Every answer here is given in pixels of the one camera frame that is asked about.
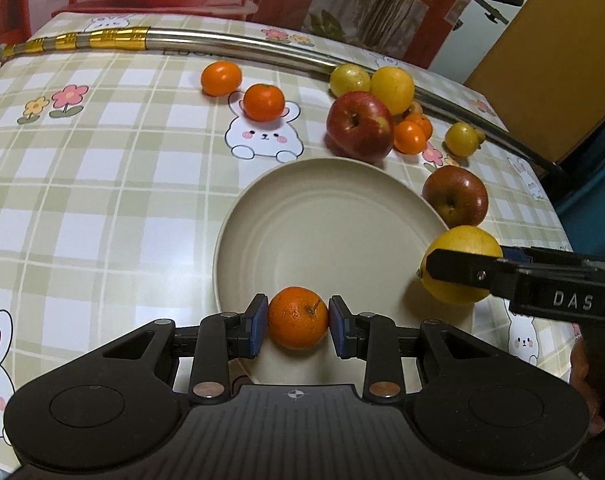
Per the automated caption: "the yellow-green round fruit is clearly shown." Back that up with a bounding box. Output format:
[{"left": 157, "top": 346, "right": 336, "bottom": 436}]
[{"left": 329, "top": 63, "right": 371, "bottom": 98}]

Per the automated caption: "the orange mandarin on bunny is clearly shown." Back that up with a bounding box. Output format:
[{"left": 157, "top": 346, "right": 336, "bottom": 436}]
[{"left": 242, "top": 84, "right": 285, "bottom": 122}]

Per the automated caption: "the plaid bunny tablecloth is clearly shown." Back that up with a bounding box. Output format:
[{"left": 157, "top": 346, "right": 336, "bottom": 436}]
[{"left": 0, "top": 12, "right": 583, "bottom": 474}]

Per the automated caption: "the small orange kumquat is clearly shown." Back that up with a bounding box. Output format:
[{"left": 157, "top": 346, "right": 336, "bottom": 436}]
[
  {"left": 393, "top": 120, "right": 427, "bottom": 155},
  {"left": 404, "top": 113, "right": 433, "bottom": 140}
]

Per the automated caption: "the small brown fruit behind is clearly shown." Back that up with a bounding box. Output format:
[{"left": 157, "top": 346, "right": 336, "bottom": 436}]
[{"left": 473, "top": 128, "right": 485, "bottom": 145}]

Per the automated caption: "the small orange kumquat back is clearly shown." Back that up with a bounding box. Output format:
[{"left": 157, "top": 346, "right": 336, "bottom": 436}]
[{"left": 404, "top": 113, "right": 433, "bottom": 140}]

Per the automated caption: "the beige round plate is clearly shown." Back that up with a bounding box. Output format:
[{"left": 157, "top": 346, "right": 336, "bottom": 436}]
[{"left": 212, "top": 157, "right": 475, "bottom": 387}]

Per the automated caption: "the telescopic metal fruit picker pole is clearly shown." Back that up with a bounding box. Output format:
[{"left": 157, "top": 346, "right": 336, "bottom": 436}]
[{"left": 0, "top": 26, "right": 559, "bottom": 172}]

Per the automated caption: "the small orange kumquat front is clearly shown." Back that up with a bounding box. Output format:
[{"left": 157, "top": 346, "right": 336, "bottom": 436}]
[{"left": 393, "top": 120, "right": 427, "bottom": 155}]

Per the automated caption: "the person's hand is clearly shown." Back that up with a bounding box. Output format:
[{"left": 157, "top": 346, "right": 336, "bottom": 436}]
[{"left": 569, "top": 336, "right": 605, "bottom": 437}]

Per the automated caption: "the small brown longan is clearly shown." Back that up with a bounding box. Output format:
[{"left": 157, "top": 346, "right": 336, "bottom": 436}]
[{"left": 404, "top": 101, "right": 423, "bottom": 116}]

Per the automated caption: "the dark red apple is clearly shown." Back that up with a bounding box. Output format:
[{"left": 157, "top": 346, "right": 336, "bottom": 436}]
[{"left": 421, "top": 166, "right": 489, "bottom": 229}]

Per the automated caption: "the brown wooden board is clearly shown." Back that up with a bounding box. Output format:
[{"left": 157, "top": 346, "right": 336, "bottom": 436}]
[{"left": 466, "top": 0, "right": 605, "bottom": 162}]

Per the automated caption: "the small yellow round fruit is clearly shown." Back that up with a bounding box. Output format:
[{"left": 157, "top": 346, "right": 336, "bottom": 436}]
[{"left": 444, "top": 122, "right": 480, "bottom": 158}]

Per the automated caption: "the smooth orange mandarin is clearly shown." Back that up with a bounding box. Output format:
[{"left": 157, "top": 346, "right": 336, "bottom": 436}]
[{"left": 200, "top": 61, "right": 243, "bottom": 96}]

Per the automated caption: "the large red apple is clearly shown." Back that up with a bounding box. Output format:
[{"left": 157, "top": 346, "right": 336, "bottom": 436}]
[{"left": 325, "top": 91, "right": 393, "bottom": 165}]

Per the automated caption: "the orange mandarin with stem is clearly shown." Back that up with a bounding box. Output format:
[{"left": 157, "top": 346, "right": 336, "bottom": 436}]
[{"left": 268, "top": 286, "right": 329, "bottom": 351}]

